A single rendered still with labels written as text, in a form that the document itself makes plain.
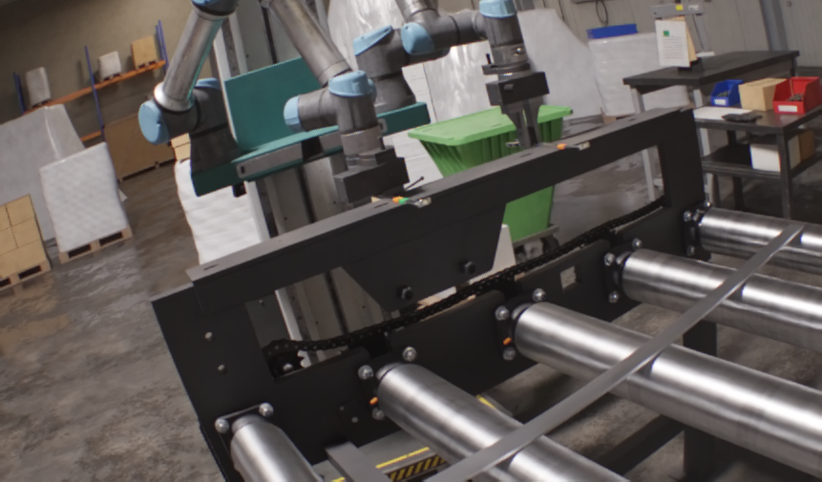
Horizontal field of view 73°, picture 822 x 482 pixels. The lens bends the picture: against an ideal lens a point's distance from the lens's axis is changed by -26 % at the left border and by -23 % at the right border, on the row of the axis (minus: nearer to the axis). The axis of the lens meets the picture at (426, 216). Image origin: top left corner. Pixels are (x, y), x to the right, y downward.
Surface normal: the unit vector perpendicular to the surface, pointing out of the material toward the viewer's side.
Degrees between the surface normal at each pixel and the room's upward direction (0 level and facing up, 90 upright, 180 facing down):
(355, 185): 90
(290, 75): 90
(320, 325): 90
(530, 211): 101
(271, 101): 90
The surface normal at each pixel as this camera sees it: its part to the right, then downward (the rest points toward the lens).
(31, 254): 0.54, 0.09
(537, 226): 0.38, 0.33
